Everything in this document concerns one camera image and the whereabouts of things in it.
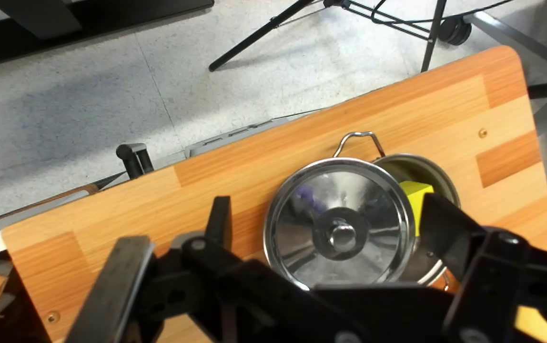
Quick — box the small steel pot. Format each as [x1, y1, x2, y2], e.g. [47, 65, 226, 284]
[333, 128, 464, 290]

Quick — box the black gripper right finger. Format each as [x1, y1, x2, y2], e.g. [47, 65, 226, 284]
[420, 189, 547, 343]

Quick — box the yellow block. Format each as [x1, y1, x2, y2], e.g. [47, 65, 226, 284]
[399, 180, 437, 235]

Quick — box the black tripod stand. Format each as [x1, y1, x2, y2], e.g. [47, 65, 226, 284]
[207, 0, 517, 75]

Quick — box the black clamp handle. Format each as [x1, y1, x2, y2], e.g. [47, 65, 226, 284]
[115, 142, 157, 182]

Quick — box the steel lid with black knob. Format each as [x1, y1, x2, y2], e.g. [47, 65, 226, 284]
[262, 157, 418, 294]

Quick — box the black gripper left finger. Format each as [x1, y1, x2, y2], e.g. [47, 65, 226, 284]
[70, 193, 327, 343]

